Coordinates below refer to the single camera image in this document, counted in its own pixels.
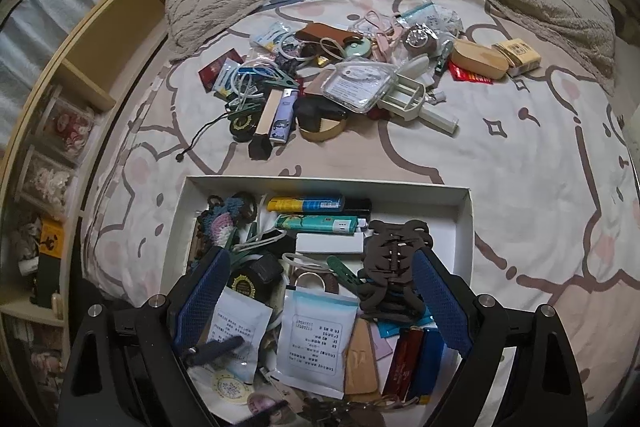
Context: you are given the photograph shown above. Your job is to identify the crochet flower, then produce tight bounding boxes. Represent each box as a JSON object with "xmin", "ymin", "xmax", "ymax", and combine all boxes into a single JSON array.
[{"xmin": 192, "ymin": 192, "xmax": 259, "ymax": 269}]

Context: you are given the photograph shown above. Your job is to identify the clear jar of flowers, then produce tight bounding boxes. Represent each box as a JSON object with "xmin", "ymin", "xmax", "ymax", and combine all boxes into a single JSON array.
[
  {"xmin": 15, "ymin": 144, "xmax": 77, "ymax": 219},
  {"xmin": 42, "ymin": 84, "xmax": 97, "ymax": 164}
]

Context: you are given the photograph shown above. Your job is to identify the white sachet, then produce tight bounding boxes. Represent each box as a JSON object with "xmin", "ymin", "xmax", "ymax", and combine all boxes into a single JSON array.
[
  {"xmin": 276, "ymin": 289, "xmax": 358, "ymax": 400},
  {"xmin": 202, "ymin": 287, "xmax": 273, "ymax": 383}
]

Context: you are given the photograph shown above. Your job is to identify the brown braided cord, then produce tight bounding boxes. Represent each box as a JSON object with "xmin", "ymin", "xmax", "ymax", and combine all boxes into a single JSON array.
[{"xmin": 175, "ymin": 112, "xmax": 232, "ymax": 164}]

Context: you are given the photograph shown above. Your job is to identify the green clothespin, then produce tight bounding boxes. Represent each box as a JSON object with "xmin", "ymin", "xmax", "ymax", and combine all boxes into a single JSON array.
[
  {"xmin": 227, "ymin": 99, "xmax": 264, "ymax": 116},
  {"xmin": 327, "ymin": 256, "xmax": 362, "ymax": 289},
  {"xmin": 262, "ymin": 74, "xmax": 302, "ymax": 91}
]

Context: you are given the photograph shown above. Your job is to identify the pink clips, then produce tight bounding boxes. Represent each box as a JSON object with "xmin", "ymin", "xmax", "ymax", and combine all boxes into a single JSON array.
[{"xmin": 362, "ymin": 9, "xmax": 407, "ymax": 58}]

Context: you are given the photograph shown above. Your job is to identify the oval wooden box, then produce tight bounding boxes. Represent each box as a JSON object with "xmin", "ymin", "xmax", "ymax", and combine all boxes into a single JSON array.
[{"xmin": 450, "ymin": 39, "xmax": 509, "ymax": 81}]

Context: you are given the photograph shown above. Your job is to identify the brown leather tag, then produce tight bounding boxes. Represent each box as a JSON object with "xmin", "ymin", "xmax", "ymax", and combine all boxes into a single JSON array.
[{"xmin": 344, "ymin": 317, "xmax": 384, "ymax": 396}]

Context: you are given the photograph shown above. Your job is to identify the printed bedsheet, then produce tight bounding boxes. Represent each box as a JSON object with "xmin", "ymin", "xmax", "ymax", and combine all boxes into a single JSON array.
[{"xmin": 85, "ymin": 0, "xmax": 640, "ymax": 427}]

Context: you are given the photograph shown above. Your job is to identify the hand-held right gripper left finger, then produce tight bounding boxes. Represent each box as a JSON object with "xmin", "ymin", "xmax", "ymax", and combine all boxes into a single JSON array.
[{"xmin": 57, "ymin": 247, "xmax": 233, "ymax": 427}]

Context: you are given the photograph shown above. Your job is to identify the round wooden box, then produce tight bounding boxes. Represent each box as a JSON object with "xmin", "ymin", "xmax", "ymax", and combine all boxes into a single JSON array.
[{"xmin": 297, "ymin": 114, "xmax": 349, "ymax": 142}]

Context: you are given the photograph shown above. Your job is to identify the brown leather case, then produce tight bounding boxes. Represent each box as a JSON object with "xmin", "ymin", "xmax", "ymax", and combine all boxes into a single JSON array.
[{"xmin": 297, "ymin": 23, "xmax": 361, "ymax": 51}]

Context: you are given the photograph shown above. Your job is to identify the wooden shelf unit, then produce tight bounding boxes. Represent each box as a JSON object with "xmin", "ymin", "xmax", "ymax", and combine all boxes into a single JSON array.
[{"xmin": 0, "ymin": 0, "xmax": 224, "ymax": 325}]

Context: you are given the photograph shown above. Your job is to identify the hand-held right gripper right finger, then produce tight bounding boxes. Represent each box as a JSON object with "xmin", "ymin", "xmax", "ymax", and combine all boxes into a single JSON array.
[{"xmin": 412, "ymin": 247, "xmax": 586, "ymax": 427}]

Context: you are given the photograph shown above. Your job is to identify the beige plastic squeezer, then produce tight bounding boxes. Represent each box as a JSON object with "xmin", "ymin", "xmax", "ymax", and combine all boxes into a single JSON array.
[{"xmin": 375, "ymin": 74, "xmax": 459, "ymax": 138}]

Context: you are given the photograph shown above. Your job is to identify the green lighter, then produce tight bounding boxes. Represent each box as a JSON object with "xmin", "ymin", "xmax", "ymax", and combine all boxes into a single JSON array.
[{"xmin": 275, "ymin": 214, "xmax": 369, "ymax": 236}]

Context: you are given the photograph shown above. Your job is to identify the blue yellow sachet packet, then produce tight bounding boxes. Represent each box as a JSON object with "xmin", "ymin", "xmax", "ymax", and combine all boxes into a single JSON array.
[{"xmin": 215, "ymin": 59, "xmax": 247, "ymax": 101}]

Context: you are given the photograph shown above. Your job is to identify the black angular plastic block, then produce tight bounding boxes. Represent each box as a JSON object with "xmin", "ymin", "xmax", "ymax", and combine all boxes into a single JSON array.
[{"xmin": 294, "ymin": 97, "xmax": 348, "ymax": 120}]

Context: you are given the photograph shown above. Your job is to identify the round black tin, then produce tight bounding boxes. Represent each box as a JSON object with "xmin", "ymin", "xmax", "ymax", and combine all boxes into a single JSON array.
[
  {"xmin": 229, "ymin": 112, "xmax": 261, "ymax": 142},
  {"xmin": 227, "ymin": 274, "xmax": 274, "ymax": 309}
]

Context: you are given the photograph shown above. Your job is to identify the yellow cigarette pack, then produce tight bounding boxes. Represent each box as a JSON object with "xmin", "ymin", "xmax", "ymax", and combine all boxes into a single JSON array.
[{"xmin": 492, "ymin": 38, "xmax": 542, "ymax": 76}]

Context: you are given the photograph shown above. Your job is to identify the blue-top zip bag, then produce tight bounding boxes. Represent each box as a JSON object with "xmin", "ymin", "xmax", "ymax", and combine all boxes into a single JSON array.
[{"xmin": 397, "ymin": 1, "xmax": 437, "ymax": 26}]

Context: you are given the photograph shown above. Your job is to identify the brown round compact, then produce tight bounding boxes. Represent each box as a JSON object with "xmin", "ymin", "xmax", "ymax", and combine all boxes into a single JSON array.
[{"xmin": 405, "ymin": 24, "xmax": 439, "ymax": 54}]

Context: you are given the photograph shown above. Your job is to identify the pale blue curtain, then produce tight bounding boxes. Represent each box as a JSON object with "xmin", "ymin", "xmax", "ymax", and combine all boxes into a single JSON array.
[{"xmin": 0, "ymin": 0, "xmax": 131, "ymax": 128}]

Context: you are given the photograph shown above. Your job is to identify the clear plastic case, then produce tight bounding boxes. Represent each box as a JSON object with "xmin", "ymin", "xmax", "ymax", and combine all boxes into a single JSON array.
[{"xmin": 322, "ymin": 61, "xmax": 398, "ymax": 114}]

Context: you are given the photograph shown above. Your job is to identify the long beige box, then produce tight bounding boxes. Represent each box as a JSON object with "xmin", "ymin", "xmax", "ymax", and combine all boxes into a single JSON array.
[{"xmin": 256, "ymin": 88, "xmax": 284, "ymax": 142}]

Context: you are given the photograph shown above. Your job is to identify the black ribbed cap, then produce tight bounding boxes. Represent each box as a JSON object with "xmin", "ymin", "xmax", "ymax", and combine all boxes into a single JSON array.
[{"xmin": 247, "ymin": 254, "xmax": 282, "ymax": 289}]

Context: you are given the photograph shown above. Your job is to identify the dark red packet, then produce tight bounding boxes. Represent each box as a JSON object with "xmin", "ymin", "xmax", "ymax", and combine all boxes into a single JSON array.
[{"xmin": 198, "ymin": 49, "xmax": 244, "ymax": 94}]

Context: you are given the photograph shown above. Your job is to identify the black cube cap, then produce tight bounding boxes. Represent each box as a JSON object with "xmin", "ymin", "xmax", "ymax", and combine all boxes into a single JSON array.
[{"xmin": 248, "ymin": 137, "xmax": 274, "ymax": 161}]

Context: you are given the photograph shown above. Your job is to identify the yellow blue lighter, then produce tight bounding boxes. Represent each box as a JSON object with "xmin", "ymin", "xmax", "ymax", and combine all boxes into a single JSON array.
[{"xmin": 267, "ymin": 196, "xmax": 346, "ymax": 214}]

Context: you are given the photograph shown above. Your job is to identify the brown hair claw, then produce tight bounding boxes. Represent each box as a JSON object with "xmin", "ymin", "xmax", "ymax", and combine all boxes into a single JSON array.
[{"xmin": 357, "ymin": 219, "xmax": 434, "ymax": 321}]

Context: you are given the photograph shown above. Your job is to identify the white plastic ring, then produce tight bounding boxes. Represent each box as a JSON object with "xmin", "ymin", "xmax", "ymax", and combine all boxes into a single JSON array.
[{"xmin": 231, "ymin": 67, "xmax": 281, "ymax": 105}]

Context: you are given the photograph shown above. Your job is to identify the red foil wrapper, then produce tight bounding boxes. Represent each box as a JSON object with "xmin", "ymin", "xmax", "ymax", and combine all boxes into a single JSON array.
[{"xmin": 447, "ymin": 59, "xmax": 494, "ymax": 86}]

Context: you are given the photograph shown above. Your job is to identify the tape roll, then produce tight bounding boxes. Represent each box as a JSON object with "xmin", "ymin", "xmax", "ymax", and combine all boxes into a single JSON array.
[{"xmin": 292, "ymin": 271, "xmax": 334, "ymax": 294}]

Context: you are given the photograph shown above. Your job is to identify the white blue packet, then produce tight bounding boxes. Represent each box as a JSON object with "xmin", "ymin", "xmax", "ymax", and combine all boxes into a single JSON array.
[{"xmin": 250, "ymin": 22, "xmax": 292, "ymax": 51}]

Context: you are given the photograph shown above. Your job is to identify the white shallow box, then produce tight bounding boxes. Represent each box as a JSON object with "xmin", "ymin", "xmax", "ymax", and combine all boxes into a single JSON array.
[{"xmin": 160, "ymin": 176, "xmax": 473, "ymax": 427}]

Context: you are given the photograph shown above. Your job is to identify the small white rectangular box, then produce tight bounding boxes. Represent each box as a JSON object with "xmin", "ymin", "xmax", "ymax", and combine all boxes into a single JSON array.
[{"xmin": 295, "ymin": 234, "xmax": 364, "ymax": 256}]

